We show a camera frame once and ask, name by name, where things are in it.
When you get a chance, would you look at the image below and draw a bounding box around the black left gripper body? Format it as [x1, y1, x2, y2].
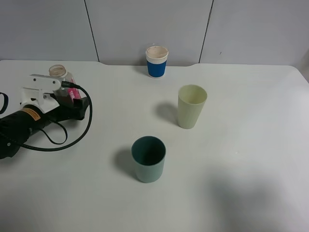
[0, 106, 84, 143]

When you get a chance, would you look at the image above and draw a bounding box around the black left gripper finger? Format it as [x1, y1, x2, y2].
[73, 97, 89, 114]

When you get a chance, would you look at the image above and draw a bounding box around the clear bottle with pink label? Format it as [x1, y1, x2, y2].
[49, 64, 81, 108]

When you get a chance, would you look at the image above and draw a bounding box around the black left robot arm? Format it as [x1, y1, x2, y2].
[0, 105, 87, 159]

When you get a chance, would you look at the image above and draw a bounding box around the dark green short cup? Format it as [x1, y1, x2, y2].
[131, 136, 167, 183]

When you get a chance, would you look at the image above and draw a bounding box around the blue and white paper cup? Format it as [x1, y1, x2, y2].
[145, 45, 169, 78]

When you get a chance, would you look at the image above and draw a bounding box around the pale green tall cup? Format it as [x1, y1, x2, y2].
[177, 85, 208, 129]

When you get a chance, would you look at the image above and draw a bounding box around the black braided camera cable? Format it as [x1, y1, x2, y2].
[0, 81, 93, 152]

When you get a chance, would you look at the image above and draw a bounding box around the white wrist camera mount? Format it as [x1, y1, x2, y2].
[21, 74, 63, 114]

